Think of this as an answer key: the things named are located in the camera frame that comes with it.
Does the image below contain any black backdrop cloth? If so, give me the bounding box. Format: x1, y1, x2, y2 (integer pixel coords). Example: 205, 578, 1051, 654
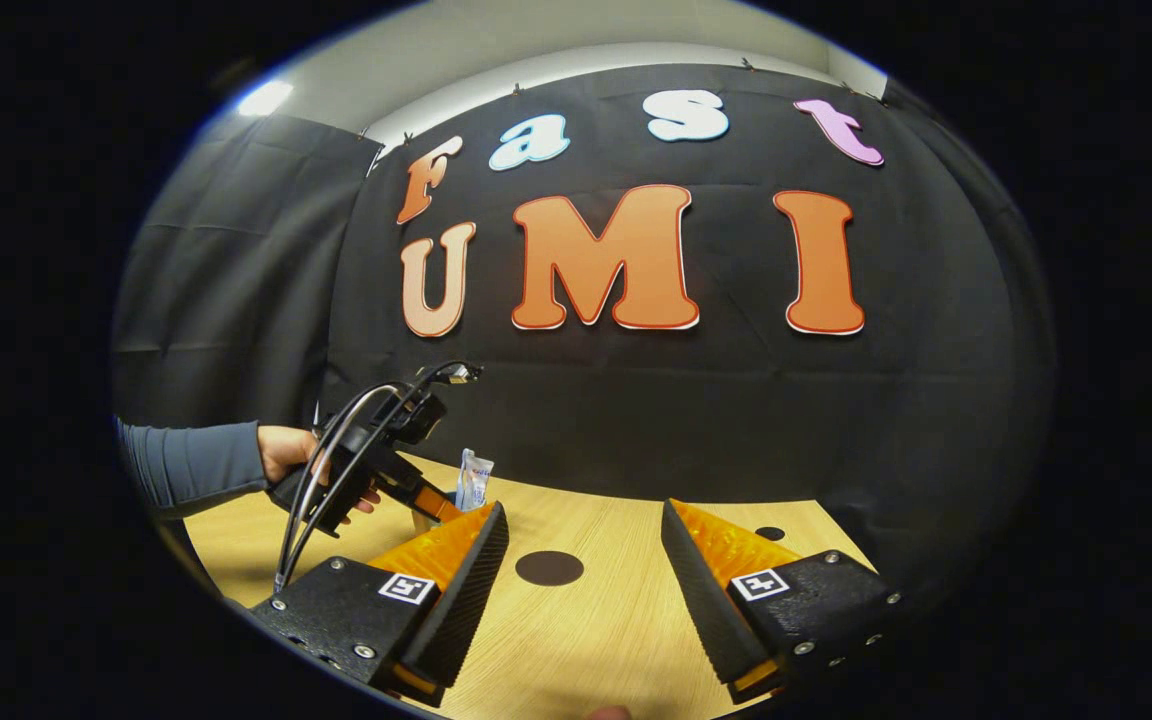
321, 62, 1057, 561

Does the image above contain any dark grey curtain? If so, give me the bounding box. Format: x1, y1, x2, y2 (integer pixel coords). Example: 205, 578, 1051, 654
111, 112, 384, 431

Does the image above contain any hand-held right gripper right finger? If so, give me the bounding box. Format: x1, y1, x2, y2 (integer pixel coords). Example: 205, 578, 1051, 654
661, 498, 905, 706

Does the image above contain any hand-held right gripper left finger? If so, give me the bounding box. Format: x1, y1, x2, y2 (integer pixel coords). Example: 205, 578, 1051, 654
251, 500, 510, 709

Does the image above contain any wooden desktop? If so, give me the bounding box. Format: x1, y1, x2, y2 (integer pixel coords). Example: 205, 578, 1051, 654
181, 452, 877, 720

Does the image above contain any ceiling light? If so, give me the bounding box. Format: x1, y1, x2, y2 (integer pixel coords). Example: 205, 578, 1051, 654
236, 80, 295, 117

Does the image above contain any dark brown round coaster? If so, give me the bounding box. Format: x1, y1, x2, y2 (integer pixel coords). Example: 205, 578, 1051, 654
514, 549, 585, 587

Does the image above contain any white toothpaste tube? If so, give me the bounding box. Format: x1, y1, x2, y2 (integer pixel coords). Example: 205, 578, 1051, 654
454, 448, 495, 513

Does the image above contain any light blue cup wooden handle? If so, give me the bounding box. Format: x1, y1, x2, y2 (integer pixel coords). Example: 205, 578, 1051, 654
411, 488, 482, 536

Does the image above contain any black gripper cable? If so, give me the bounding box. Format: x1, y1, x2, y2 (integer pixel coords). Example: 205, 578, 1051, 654
274, 362, 482, 593

